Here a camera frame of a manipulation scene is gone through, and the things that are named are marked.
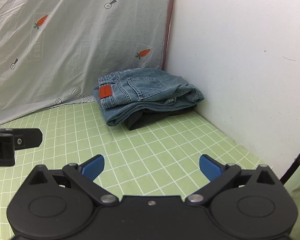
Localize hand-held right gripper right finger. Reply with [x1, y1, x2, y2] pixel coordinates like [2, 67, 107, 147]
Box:
[185, 154, 282, 205]

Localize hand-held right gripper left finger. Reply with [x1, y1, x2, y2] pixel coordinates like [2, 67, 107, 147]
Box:
[25, 154, 118, 205]

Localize blue denim jeans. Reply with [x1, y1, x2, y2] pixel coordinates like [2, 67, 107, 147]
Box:
[94, 68, 205, 127]

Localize black garment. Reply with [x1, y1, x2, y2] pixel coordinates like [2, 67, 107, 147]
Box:
[125, 106, 197, 131]

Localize grey carrot print sheet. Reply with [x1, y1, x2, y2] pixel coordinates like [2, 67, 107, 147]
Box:
[0, 0, 175, 124]

